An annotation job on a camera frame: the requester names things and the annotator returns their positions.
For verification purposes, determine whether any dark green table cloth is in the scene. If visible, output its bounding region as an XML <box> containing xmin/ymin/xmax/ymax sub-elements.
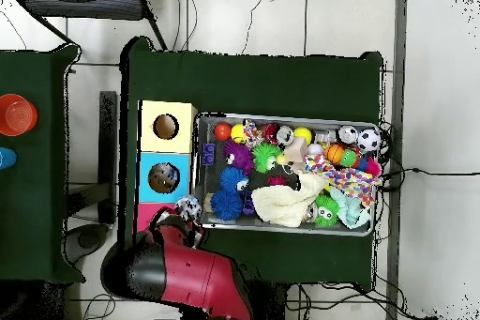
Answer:
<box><xmin>118</xmin><ymin>36</ymin><xmax>384</xmax><ymax>291</ymax></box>

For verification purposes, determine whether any wooden box with three holes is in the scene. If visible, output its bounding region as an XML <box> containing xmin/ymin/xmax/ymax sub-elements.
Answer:
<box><xmin>132</xmin><ymin>99</ymin><xmax>199</xmax><ymax>233</ymax></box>

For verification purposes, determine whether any long polka dot cloth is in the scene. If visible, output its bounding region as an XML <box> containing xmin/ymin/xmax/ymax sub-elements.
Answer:
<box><xmin>242</xmin><ymin>118</ymin><xmax>384</xmax><ymax>208</ymax></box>

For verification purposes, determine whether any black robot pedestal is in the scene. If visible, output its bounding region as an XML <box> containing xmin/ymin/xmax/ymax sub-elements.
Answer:
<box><xmin>258</xmin><ymin>280</ymin><xmax>292</xmax><ymax>320</ymax></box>

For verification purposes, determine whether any dark office chair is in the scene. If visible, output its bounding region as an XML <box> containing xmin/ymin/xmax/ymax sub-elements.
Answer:
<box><xmin>22</xmin><ymin>0</ymin><xmax>168</xmax><ymax>51</ymax></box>

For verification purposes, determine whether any crushed bottle with blue label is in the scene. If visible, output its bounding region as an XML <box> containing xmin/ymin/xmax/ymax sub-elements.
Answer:
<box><xmin>164</xmin><ymin>166</ymin><xmax>180</xmax><ymax>186</ymax></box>

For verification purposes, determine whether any green side table cloth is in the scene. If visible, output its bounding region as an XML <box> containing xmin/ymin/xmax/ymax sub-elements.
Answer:
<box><xmin>0</xmin><ymin>43</ymin><xmax>85</xmax><ymax>285</ymax></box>

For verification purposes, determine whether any shallow mesh bin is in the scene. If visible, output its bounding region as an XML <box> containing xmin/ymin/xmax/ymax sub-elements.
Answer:
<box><xmin>190</xmin><ymin>112</ymin><xmax>381</xmax><ymax>237</ymax></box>

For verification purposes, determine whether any orange ribbed plastic cup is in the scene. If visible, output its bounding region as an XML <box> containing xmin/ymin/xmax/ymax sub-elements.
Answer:
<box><xmin>0</xmin><ymin>93</ymin><xmax>38</xmax><ymax>138</ymax></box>

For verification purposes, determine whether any orange ball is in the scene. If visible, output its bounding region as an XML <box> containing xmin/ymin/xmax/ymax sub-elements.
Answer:
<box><xmin>213</xmin><ymin>122</ymin><xmax>233</xmax><ymax>143</ymax></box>

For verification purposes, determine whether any black power cable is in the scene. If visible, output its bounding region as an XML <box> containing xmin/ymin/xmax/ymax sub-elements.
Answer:
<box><xmin>378</xmin><ymin>166</ymin><xmax>480</xmax><ymax>186</ymax></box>

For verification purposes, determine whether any cream knitted cloth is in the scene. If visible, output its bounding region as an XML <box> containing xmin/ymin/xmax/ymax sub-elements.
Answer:
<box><xmin>250</xmin><ymin>173</ymin><xmax>327</xmax><ymax>228</ymax></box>

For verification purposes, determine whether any yellow ball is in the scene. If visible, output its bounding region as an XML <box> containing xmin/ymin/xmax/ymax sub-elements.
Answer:
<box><xmin>230</xmin><ymin>123</ymin><xmax>247</xmax><ymax>144</ymax></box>
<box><xmin>292</xmin><ymin>126</ymin><xmax>313</xmax><ymax>146</ymax></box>

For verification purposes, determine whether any silver topped drink can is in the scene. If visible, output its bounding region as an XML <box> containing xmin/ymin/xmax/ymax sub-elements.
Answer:
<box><xmin>276</xmin><ymin>125</ymin><xmax>295</xmax><ymax>146</ymax></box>

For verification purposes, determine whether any small orange basketball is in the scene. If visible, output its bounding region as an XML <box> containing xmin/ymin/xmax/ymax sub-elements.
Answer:
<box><xmin>324</xmin><ymin>143</ymin><xmax>345</xmax><ymax>164</ymax></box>

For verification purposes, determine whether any small soccer ball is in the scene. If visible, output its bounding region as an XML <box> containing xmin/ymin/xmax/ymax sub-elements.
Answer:
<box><xmin>356</xmin><ymin>129</ymin><xmax>382</xmax><ymax>153</ymax></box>

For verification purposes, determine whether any blue plastic cup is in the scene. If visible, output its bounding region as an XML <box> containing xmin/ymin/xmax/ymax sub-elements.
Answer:
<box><xmin>0</xmin><ymin>146</ymin><xmax>18</xmax><ymax>170</ymax></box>

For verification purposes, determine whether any clear crushed plastic bottle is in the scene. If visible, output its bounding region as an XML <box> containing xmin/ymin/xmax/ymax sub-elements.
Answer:
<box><xmin>174</xmin><ymin>194</ymin><xmax>203</xmax><ymax>223</ymax></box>

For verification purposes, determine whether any mint green fuzzy cloth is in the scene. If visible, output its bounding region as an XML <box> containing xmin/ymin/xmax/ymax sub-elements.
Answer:
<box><xmin>329</xmin><ymin>186</ymin><xmax>372</xmax><ymax>230</ymax></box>

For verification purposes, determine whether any plain wooden block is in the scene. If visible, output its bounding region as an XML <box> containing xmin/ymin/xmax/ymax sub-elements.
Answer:
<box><xmin>283</xmin><ymin>136</ymin><xmax>309</xmax><ymax>163</ymax></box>

